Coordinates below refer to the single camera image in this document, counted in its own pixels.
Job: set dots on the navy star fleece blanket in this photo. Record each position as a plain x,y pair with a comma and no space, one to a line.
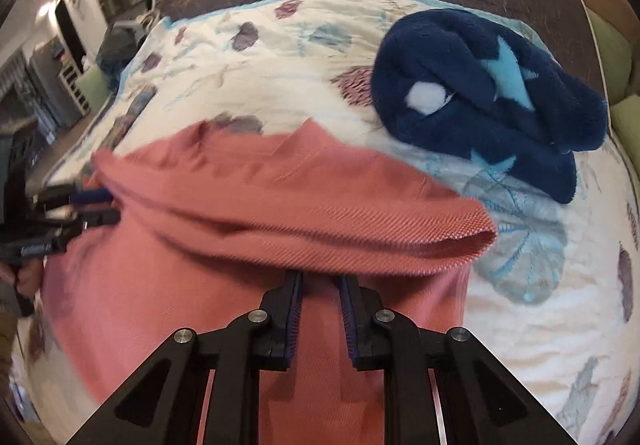
452,82

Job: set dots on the left hand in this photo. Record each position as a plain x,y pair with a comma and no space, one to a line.
27,280

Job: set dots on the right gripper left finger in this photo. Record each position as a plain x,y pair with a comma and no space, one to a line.
203,387

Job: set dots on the green cushion far side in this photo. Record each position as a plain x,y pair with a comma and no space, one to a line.
93,86

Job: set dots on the dark clothes pile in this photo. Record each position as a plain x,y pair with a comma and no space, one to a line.
120,44

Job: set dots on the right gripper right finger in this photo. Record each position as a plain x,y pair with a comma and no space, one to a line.
440,388

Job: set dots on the green pillow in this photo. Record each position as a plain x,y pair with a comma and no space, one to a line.
616,57
626,124

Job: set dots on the white seashell quilt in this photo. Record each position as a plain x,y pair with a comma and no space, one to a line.
557,296

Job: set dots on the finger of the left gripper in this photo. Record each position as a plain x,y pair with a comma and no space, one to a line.
83,220
75,197

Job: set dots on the pink knit shirt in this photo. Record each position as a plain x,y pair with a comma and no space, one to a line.
212,219

